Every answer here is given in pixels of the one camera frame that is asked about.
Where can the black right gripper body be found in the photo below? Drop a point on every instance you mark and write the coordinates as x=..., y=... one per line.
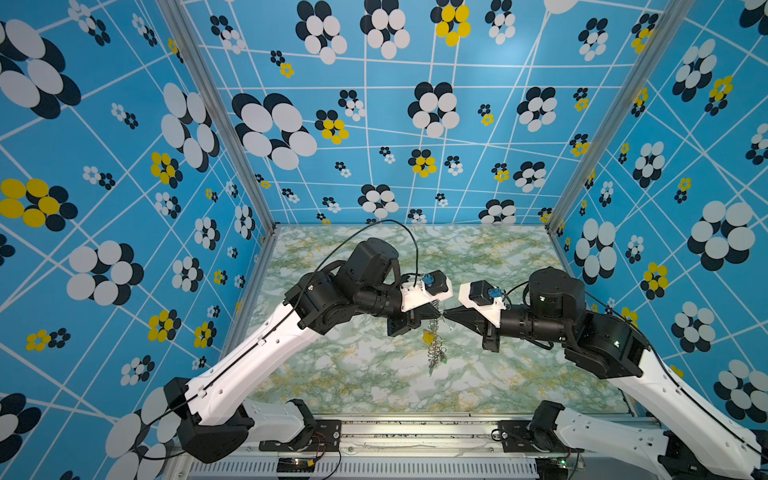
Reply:
x=491, y=337

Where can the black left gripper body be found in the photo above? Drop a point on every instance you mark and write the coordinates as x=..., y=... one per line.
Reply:
x=404, y=319

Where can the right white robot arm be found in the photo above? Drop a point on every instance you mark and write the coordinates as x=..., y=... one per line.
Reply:
x=693, y=441

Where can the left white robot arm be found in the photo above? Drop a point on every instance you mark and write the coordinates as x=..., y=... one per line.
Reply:
x=216, y=414

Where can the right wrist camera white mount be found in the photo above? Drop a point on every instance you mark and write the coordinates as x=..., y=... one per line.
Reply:
x=484, y=299

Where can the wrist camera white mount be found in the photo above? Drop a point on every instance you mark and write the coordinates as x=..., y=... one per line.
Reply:
x=431, y=287
x=484, y=299

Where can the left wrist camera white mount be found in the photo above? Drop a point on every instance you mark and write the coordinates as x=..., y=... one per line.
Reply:
x=431, y=287

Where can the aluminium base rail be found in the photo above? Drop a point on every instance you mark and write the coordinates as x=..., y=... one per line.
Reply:
x=411, y=447

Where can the aluminium corner post right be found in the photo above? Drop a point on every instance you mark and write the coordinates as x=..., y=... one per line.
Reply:
x=671, y=19

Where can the aluminium corner post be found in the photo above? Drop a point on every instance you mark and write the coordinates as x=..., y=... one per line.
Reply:
x=671, y=19
x=182, y=31

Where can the aluminium corner post left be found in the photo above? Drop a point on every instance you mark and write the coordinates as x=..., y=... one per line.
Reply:
x=182, y=31

